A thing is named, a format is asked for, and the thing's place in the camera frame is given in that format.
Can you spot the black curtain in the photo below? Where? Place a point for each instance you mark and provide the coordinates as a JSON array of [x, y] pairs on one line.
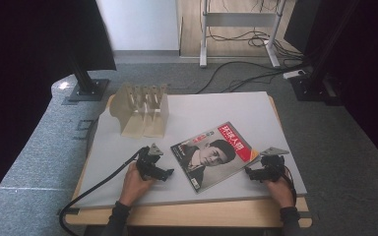
[[367, 82], [29, 49]]

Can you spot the person's right hand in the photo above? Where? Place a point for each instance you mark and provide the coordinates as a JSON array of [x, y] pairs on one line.
[[280, 193]]

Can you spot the white metal table frame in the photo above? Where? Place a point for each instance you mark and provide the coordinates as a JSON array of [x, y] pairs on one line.
[[239, 19]]

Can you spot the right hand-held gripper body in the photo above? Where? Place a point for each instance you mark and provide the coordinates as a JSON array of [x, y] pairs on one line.
[[272, 165]]

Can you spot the magazine with portrait cover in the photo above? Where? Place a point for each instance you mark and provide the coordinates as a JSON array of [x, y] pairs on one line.
[[215, 157]]

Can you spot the wooden table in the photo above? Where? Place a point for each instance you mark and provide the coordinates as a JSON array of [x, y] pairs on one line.
[[210, 214]]

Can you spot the wooden magazine rack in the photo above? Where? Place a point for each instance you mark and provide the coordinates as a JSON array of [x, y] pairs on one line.
[[142, 111]]

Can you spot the grey table board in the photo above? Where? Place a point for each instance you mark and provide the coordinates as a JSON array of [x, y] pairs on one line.
[[210, 108]]

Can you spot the person's left hand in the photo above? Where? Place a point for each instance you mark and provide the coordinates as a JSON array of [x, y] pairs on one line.
[[133, 187]]

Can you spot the white power strip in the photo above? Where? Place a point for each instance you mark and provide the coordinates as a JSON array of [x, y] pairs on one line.
[[293, 74]]

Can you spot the black stand with base plate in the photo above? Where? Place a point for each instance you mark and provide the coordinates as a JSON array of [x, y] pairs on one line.
[[88, 88], [311, 87]]

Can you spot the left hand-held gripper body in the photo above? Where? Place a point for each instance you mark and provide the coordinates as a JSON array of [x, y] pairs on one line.
[[147, 164]]

